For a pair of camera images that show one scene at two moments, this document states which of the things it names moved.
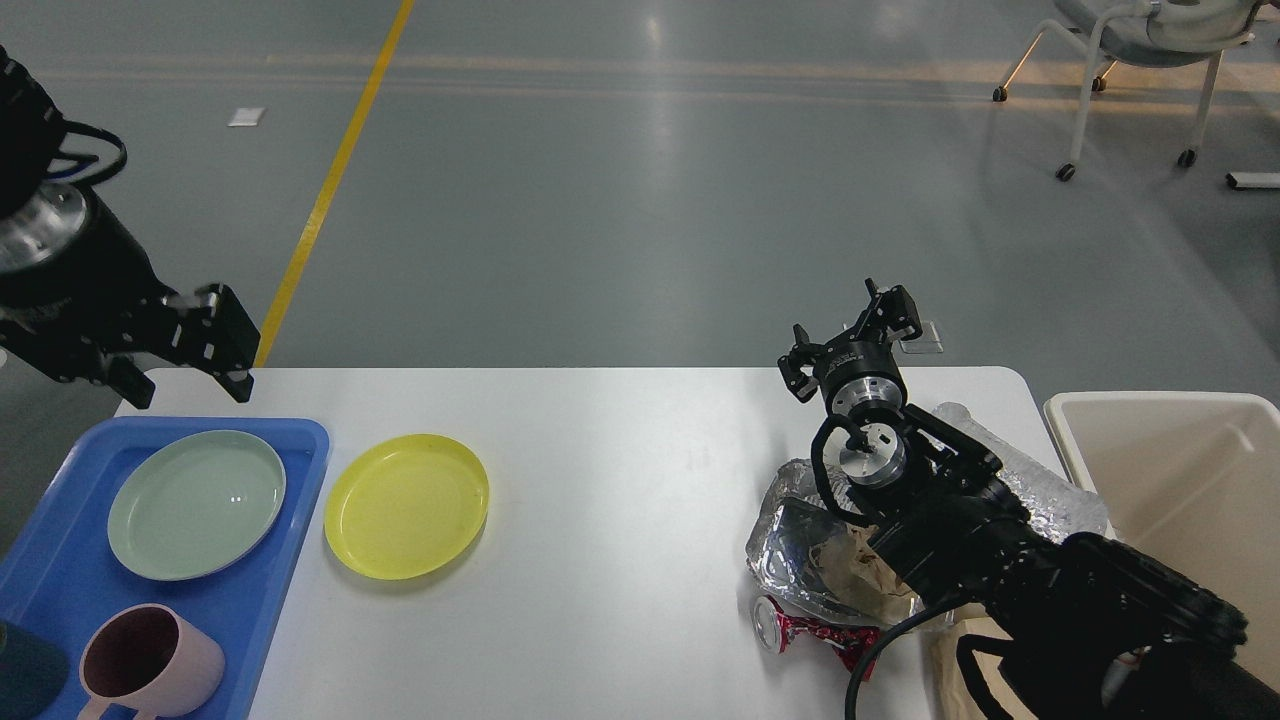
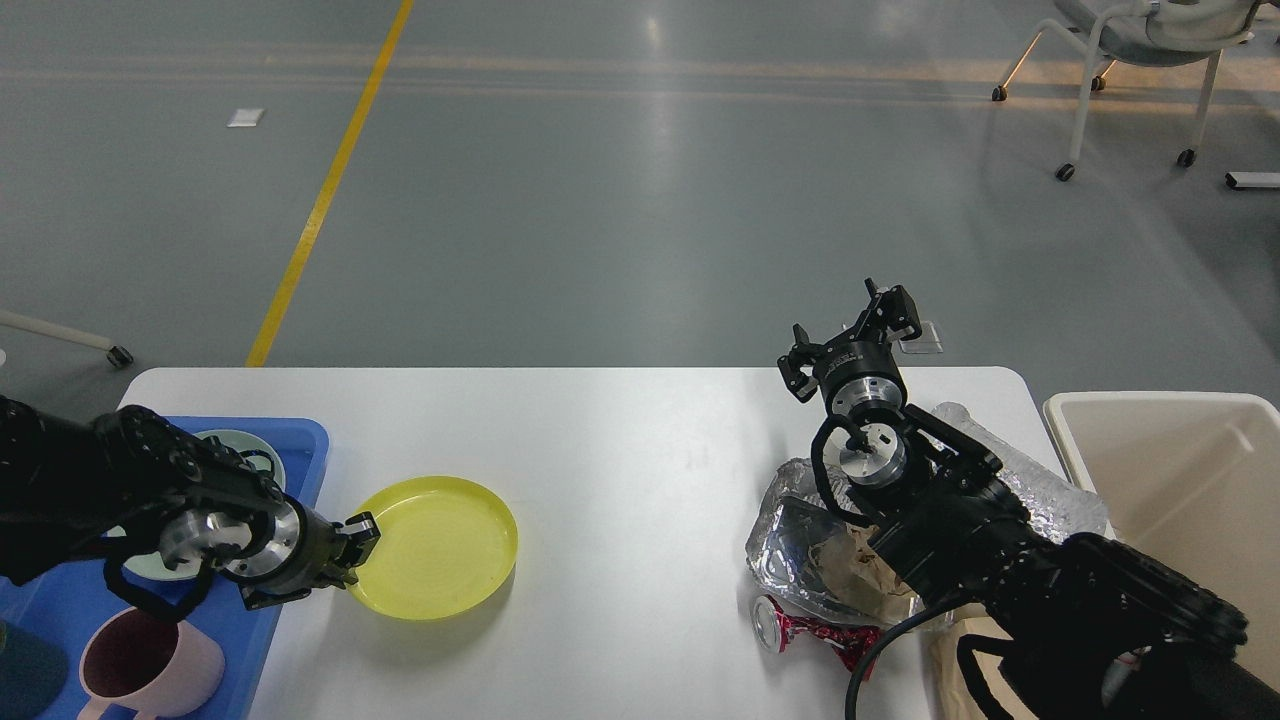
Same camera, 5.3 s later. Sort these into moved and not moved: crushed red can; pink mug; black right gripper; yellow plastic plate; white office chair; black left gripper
Moved: yellow plastic plate; black left gripper
Not moved: crushed red can; white office chair; pink mug; black right gripper
